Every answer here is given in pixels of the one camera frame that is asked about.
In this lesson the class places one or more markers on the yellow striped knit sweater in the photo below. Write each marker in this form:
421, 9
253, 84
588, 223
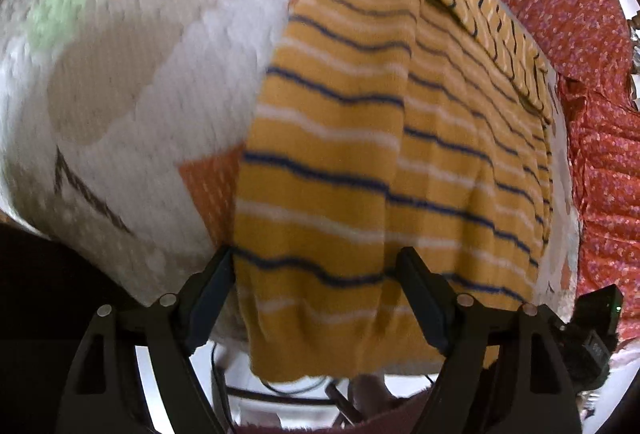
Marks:
385, 124

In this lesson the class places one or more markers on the white patchwork heart quilt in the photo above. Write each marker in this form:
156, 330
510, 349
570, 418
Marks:
118, 118

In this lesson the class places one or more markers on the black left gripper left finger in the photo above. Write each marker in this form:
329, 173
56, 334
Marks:
104, 392

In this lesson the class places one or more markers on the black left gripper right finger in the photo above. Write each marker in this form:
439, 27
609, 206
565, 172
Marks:
503, 372

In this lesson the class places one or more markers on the orange floral fabric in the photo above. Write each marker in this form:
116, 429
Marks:
589, 46

